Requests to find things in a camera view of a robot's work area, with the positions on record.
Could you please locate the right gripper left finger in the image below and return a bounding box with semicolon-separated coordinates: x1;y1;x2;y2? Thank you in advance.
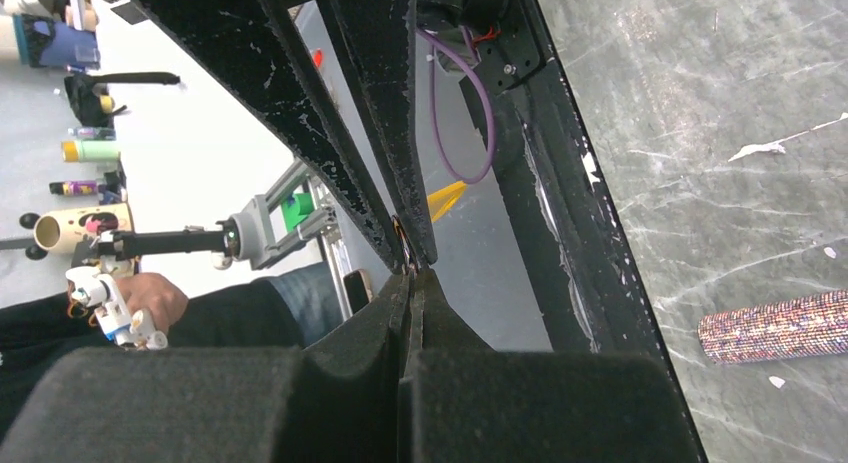
1;275;413;462

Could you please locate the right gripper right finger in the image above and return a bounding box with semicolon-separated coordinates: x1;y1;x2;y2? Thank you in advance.
397;270;706;462

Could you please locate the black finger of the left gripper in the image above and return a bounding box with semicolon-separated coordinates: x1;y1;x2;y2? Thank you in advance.
131;0;404;274
317;0;437;267

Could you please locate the green bottle yellow cap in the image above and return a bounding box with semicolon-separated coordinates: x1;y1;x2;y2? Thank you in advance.
60;139;121;163

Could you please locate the small purple bottle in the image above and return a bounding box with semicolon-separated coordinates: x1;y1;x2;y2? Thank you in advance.
48;180;108;197

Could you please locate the black tool with led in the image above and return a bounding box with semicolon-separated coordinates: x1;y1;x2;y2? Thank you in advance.
90;228;241;261

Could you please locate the cream cardboard tube toy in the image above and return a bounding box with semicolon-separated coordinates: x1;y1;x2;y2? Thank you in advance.
19;203;133;261

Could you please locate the glitter microphone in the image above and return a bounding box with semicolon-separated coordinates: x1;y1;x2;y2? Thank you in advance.
697;289;847;364

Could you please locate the purple cable under table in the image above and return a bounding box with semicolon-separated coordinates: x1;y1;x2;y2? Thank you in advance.
417;27;498;186

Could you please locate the black front rail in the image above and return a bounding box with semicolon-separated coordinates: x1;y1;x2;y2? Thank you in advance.
457;0;670;382

